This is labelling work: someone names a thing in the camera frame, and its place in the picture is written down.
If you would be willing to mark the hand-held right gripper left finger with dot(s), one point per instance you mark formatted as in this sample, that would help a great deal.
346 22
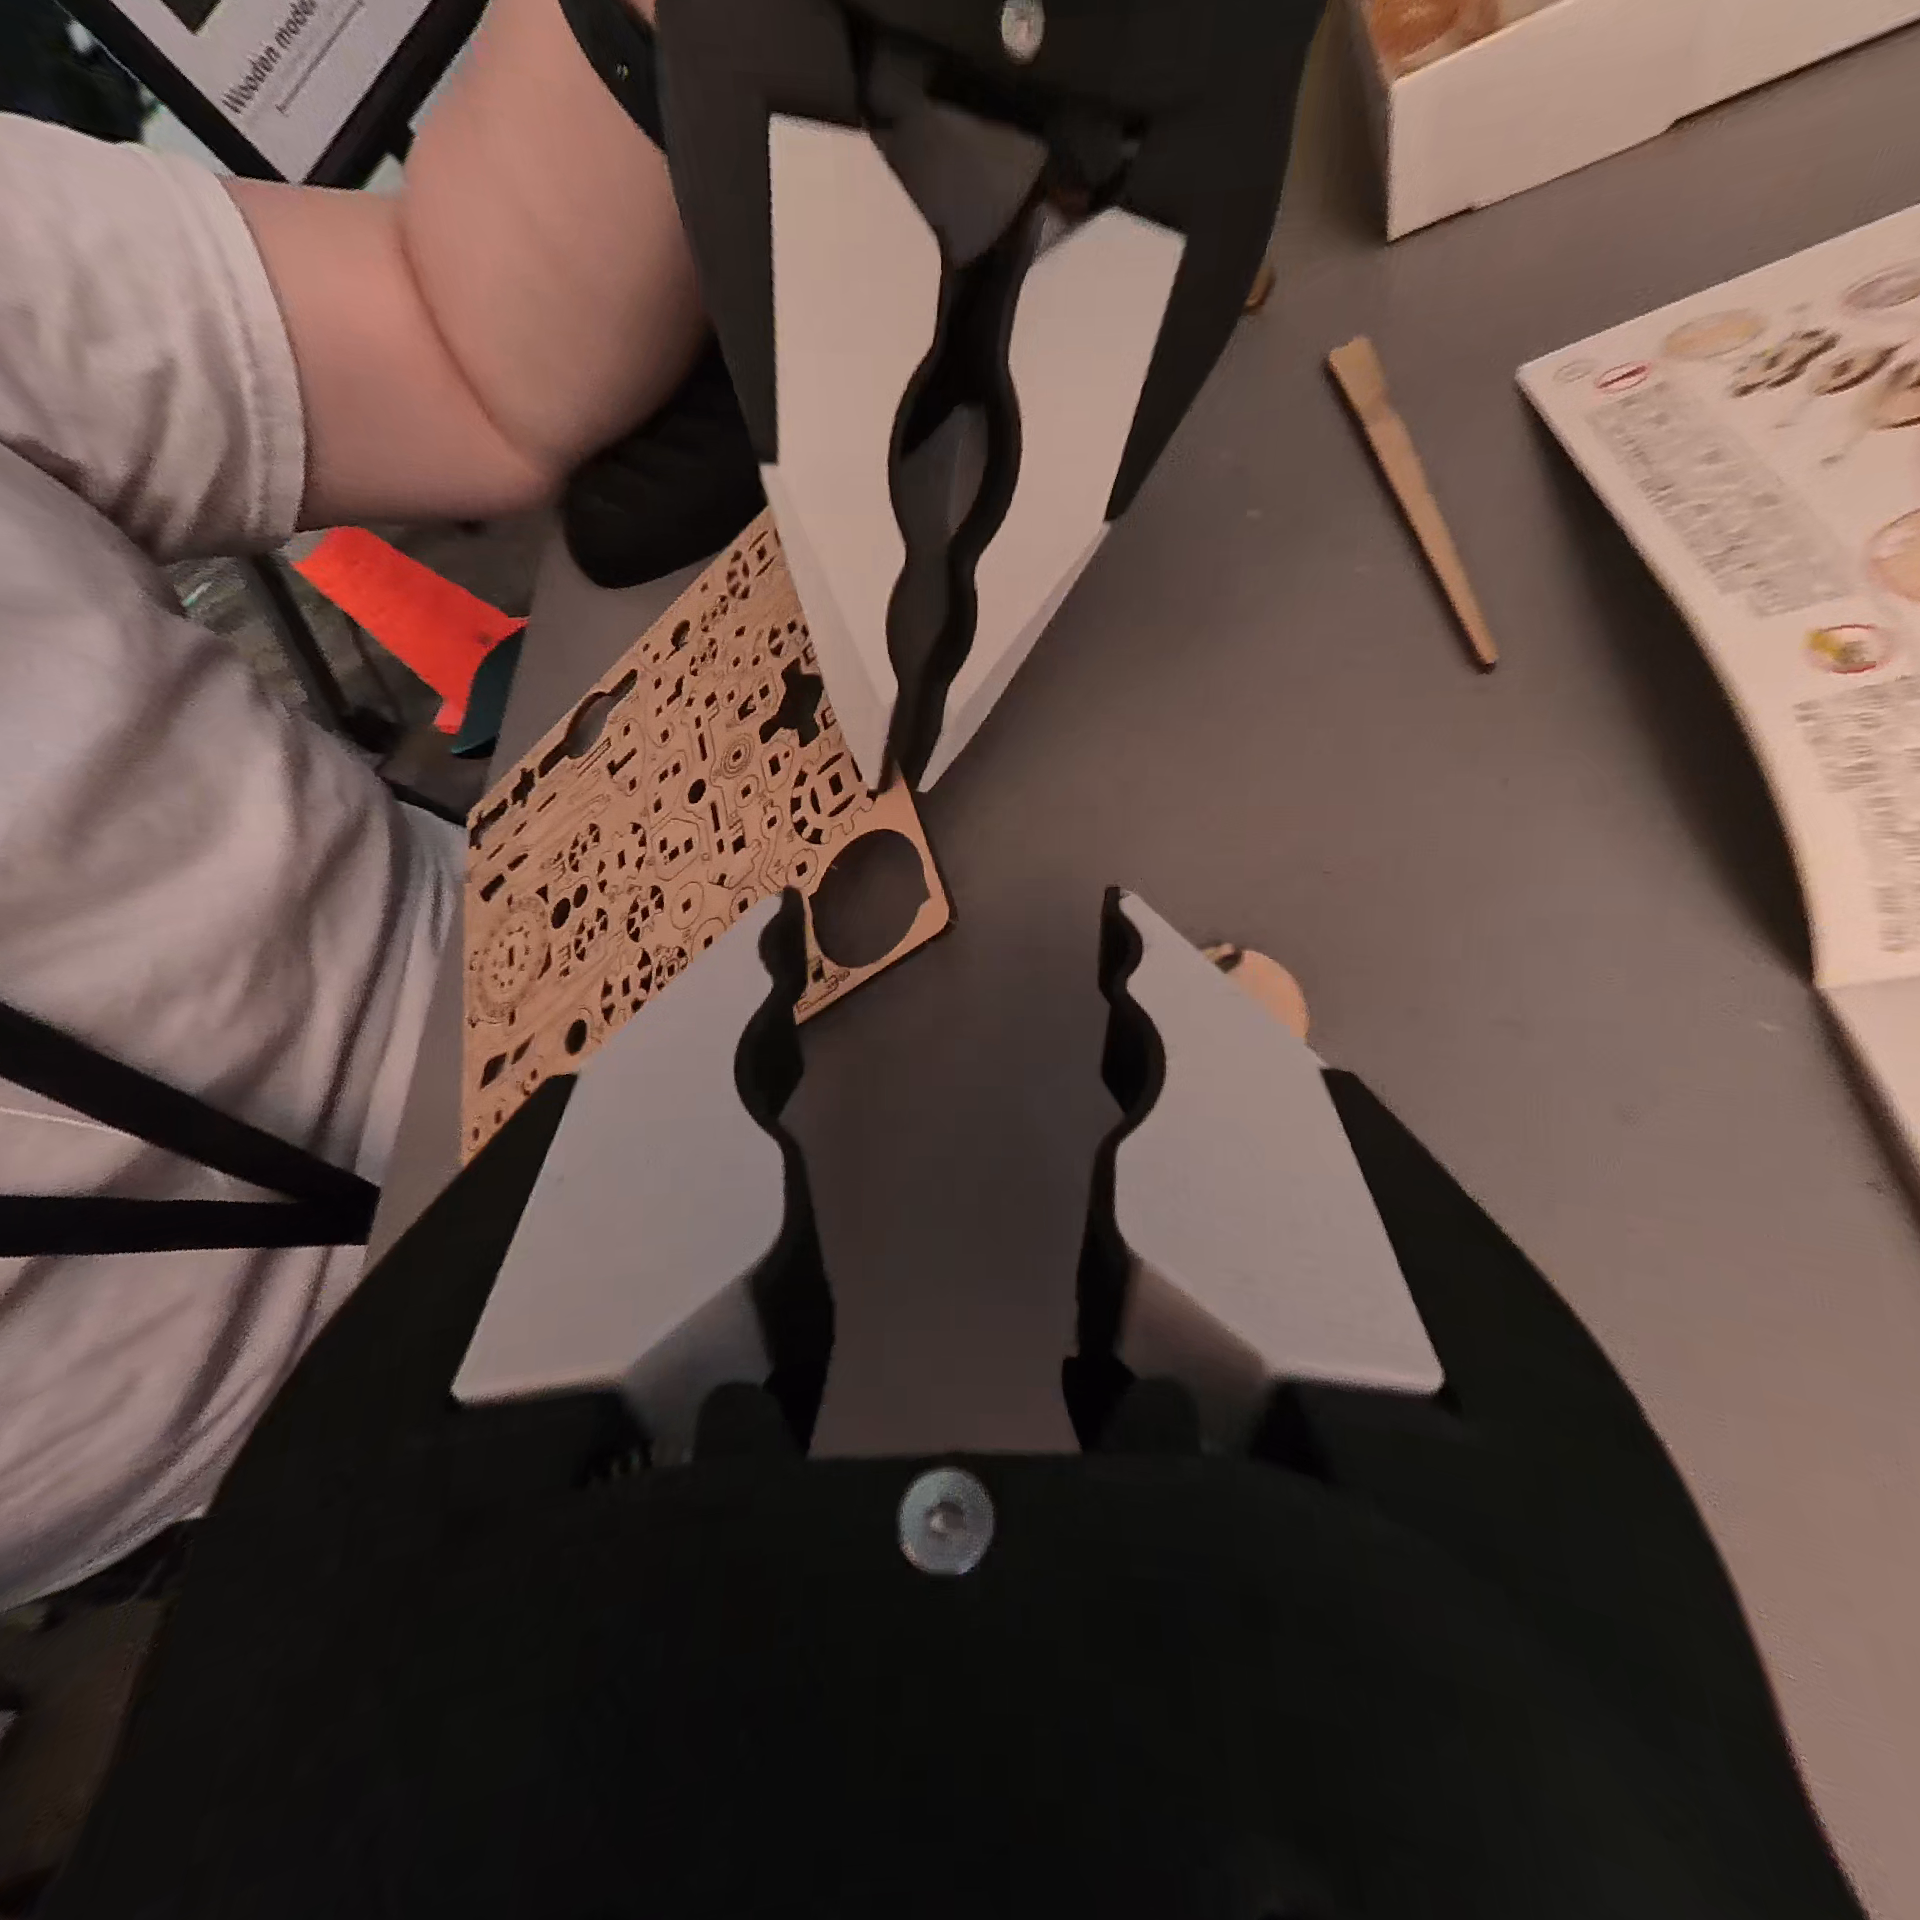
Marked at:
646 1200

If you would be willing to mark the laser-cut wooden parts sheet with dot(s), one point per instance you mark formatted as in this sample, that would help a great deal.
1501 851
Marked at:
503 1079

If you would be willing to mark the wooden stick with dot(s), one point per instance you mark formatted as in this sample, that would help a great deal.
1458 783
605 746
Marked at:
1412 494

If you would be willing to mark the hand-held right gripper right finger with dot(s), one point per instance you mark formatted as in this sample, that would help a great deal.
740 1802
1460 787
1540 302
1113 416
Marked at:
1260 1200

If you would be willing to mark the instruction booklet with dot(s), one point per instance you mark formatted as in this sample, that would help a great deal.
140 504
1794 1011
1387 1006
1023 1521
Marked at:
1725 524

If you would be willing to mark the white cardboard box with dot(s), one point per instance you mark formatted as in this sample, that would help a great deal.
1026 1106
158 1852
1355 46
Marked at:
1575 135

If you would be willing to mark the operator in white shirt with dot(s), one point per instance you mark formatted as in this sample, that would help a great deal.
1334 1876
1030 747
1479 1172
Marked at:
150 750

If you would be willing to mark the framed left tag sign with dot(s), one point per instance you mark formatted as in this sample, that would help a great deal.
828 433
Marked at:
284 89

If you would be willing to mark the teal object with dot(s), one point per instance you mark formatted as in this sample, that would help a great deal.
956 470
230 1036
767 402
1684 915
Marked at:
487 720

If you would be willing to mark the black textured pad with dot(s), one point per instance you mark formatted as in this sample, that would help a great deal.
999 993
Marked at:
646 494

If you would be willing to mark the orange object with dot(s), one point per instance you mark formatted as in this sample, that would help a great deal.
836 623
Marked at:
389 593

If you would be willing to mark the black wristband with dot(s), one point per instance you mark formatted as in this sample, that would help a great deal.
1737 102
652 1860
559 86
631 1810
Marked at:
617 66

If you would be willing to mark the round wooden disc part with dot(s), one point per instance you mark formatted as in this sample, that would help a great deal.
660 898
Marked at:
1276 990

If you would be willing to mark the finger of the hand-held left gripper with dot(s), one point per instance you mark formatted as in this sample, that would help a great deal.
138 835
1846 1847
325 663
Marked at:
1073 450
833 375

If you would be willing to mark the person's left forearm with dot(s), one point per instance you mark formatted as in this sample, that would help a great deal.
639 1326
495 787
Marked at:
495 299

